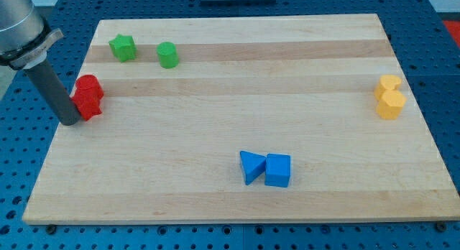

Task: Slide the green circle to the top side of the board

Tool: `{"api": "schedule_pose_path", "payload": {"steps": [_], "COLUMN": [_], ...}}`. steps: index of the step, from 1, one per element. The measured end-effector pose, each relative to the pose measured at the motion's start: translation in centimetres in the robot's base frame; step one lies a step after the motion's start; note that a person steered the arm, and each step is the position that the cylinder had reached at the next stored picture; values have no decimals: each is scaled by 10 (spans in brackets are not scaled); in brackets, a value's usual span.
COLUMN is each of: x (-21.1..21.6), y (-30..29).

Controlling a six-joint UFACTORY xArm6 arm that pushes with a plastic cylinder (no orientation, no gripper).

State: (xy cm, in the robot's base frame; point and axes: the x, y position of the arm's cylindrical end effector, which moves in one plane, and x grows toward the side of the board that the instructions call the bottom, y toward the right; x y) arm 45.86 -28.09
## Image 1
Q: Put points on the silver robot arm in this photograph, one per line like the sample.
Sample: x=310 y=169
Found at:
x=25 y=35

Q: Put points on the wooden board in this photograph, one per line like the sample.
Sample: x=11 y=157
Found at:
x=166 y=147

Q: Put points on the blue triangle block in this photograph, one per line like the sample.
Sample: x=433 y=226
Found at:
x=252 y=165

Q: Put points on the blue cube block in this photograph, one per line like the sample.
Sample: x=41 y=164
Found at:
x=277 y=170

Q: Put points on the green cylinder block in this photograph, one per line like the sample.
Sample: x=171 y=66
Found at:
x=167 y=55

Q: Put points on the green star block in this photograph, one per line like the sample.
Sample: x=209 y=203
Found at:
x=123 y=48

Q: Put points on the red star block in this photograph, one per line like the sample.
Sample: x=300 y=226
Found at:
x=88 y=103

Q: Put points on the red cylinder block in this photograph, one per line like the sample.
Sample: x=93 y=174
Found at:
x=89 y=84

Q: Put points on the yellow hexagon block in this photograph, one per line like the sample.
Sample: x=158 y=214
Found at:
x=390 y=105

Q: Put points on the yellow heart block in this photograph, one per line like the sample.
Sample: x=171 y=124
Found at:
x=387 y=83

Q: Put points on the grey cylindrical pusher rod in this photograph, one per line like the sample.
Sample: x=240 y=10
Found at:
x=46 y=81

